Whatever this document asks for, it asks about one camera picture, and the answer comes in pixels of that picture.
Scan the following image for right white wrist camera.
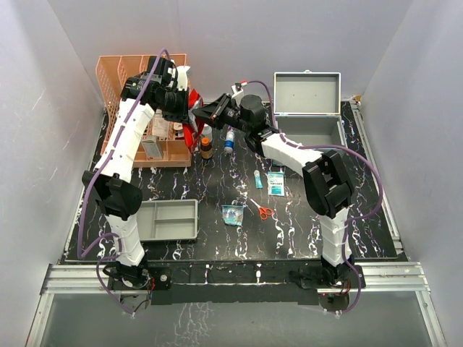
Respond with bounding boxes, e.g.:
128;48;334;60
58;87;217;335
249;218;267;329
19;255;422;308
231;80;247;105

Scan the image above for grey plastic divided tray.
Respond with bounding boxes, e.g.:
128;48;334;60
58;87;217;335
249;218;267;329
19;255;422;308
137;199;198;242

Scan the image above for orange handled scissors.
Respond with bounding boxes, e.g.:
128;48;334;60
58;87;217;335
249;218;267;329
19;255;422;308
250;198;273;220

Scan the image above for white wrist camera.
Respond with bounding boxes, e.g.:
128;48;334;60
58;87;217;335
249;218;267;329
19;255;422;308
174;65;191;90
231;80;247;105

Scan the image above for grey metal medicine case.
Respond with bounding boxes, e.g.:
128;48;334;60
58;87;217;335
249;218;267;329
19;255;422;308
273;71;347;150

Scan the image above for red first aid pouch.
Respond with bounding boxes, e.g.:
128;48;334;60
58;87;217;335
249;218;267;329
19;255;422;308
183;89;204;153

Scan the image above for white pill bottle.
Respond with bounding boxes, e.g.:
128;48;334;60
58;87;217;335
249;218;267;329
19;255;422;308
201;124;213;142

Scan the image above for clear zip bag of wipes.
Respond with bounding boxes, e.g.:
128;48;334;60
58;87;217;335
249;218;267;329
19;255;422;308
189;95;203;116

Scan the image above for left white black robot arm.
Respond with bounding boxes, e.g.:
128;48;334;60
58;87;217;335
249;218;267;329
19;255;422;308
82;53;190;288

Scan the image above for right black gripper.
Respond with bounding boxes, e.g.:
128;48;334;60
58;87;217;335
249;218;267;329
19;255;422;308
192;94;251;134

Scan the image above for aluminium frame rail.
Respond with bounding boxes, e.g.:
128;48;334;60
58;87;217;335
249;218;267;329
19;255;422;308
25;98;447;347

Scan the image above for white medicine box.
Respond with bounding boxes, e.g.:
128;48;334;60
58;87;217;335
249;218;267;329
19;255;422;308
141;135;163;160

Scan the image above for medical gauze packet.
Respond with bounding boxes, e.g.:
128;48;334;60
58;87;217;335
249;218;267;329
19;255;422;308
267;171;285;197

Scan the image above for white paper packet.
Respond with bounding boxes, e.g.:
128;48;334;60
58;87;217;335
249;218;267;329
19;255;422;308
151;112;170;139

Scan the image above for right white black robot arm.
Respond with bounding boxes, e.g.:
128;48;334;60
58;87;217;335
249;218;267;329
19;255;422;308
192;94;354;287

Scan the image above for small bag of blue items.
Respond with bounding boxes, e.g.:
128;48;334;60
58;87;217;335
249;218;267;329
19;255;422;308
222;205;244;226

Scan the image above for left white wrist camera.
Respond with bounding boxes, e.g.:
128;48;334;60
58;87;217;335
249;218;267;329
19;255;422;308
174;65;191;90

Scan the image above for small blue label bottle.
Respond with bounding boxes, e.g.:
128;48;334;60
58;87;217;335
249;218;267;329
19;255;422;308
224;129;235;154

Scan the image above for teal ointment tube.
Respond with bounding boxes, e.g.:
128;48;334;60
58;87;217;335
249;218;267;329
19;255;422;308
253;170;263;189

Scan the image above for orange plastic file organizer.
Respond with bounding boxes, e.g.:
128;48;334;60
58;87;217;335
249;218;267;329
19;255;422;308
95;55;192;168

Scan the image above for brown syrup bottle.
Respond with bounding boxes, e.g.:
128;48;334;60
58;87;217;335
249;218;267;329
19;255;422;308
200;137;213;160

